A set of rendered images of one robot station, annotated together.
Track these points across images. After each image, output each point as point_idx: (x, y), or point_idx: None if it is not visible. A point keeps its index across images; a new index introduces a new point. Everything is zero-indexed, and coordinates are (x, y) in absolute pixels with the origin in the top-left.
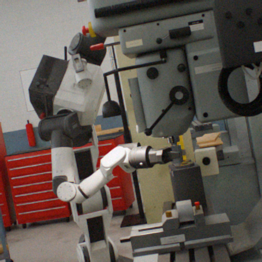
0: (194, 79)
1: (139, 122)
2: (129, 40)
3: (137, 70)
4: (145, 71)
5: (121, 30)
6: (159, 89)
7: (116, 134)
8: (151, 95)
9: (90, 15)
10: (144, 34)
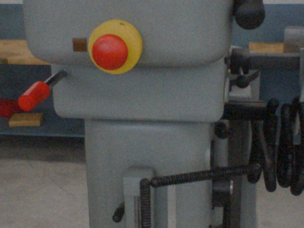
0: (225, 148)
1: None
2: (224, 83)
3: (184, 153)
4: (207, 152)
5: (223, 60)
6: (209, 186)
7: None
8: (207, 203)
9: (200, 12)
10: (225, 67)
